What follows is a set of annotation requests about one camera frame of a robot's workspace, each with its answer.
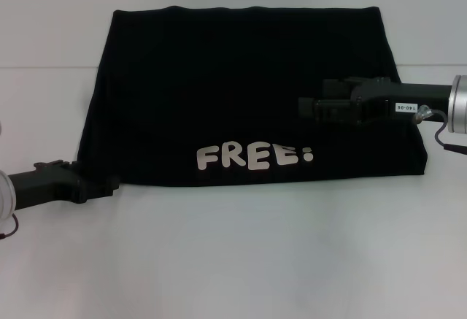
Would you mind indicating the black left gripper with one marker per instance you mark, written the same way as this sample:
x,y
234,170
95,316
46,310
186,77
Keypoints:
x,y
44,187

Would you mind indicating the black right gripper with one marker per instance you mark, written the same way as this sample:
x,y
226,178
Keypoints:
x,y
401,98

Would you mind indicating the black t-shirt with FREE print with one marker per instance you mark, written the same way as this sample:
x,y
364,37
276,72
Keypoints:
x,y
219,96

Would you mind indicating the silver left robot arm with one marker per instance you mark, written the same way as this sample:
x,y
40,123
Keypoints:
x,y
5,196

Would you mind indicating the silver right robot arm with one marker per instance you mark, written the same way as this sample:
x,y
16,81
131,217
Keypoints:
x,y
459,103

